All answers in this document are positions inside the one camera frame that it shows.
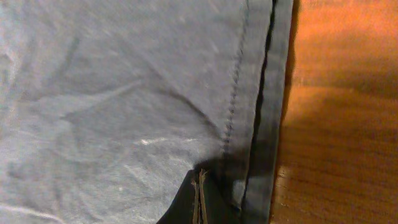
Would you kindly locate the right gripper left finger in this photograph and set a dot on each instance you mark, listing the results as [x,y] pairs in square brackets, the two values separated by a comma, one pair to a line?
[184,208]

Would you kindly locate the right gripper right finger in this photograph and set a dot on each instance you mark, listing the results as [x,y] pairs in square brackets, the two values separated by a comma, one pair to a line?
[213,208]

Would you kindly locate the dark blue shorts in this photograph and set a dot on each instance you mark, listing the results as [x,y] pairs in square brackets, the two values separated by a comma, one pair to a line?
[107,104]

